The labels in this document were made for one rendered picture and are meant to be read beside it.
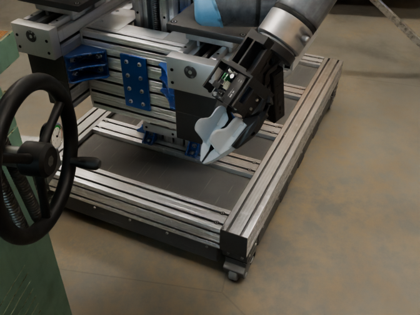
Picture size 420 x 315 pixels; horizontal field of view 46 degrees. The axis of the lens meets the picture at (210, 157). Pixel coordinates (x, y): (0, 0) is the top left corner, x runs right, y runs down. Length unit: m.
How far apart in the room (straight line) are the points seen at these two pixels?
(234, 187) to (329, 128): 0.84
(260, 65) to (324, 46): 2.44
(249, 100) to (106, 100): 0.93
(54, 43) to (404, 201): 1.41
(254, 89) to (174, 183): 1.02
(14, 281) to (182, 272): 0.63
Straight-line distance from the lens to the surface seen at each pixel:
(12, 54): 1.14
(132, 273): 1.72
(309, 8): 0.76
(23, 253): 1.28
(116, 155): 1.86
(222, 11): 0.85
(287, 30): 0.75
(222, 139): 0.76
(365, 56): 3.11
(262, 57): 0.74
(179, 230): 1.62
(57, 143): 1.21
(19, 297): 1.31
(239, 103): 0.72
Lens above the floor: 1.33
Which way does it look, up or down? 38 degrees down
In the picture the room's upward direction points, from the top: straight up
